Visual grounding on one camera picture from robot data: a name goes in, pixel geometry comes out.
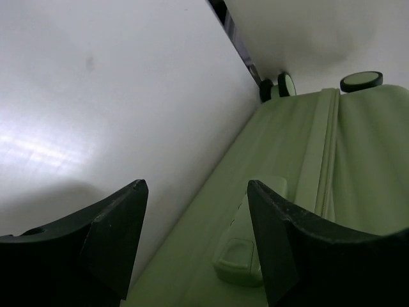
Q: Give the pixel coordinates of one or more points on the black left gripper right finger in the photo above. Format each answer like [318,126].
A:
[309,261]

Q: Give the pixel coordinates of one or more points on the aluminium table frame rail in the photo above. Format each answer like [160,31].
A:
[220,9]

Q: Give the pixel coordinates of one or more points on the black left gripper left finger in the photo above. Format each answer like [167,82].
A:
[83,259]

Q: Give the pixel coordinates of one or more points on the light green hard suitcase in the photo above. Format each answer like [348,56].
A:
[309,207]

